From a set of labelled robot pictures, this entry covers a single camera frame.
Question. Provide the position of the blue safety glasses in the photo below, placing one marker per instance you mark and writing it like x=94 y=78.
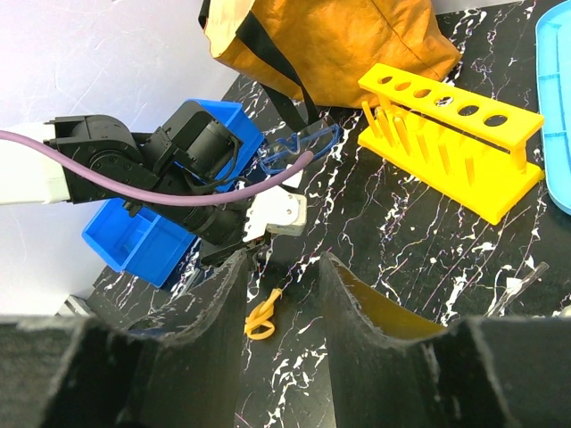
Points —
x=319 y=138

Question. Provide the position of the clear test tube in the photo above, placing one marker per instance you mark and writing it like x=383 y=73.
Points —
x=515 y=287

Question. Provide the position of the blue compartment bin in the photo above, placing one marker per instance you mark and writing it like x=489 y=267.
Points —
x=147 y=245

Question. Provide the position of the yellow test tube rack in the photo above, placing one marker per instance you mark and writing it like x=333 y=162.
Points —
x=466 y=146

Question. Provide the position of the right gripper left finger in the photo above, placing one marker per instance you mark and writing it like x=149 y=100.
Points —
x=176 y=367

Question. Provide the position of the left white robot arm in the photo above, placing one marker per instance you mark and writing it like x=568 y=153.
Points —
x=199 y=150

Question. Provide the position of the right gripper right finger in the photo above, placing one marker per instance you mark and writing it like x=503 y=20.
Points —
x=390 y=367

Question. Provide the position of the yellow rubber band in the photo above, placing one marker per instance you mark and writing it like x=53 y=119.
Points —
x=258 y=325

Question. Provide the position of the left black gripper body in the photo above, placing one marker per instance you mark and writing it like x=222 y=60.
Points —
x=221 y=230

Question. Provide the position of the light blue tray lid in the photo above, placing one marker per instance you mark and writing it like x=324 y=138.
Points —
x=552 y=33

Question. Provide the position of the brown paper tote bag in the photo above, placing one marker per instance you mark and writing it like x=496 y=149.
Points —
x=307 y=54

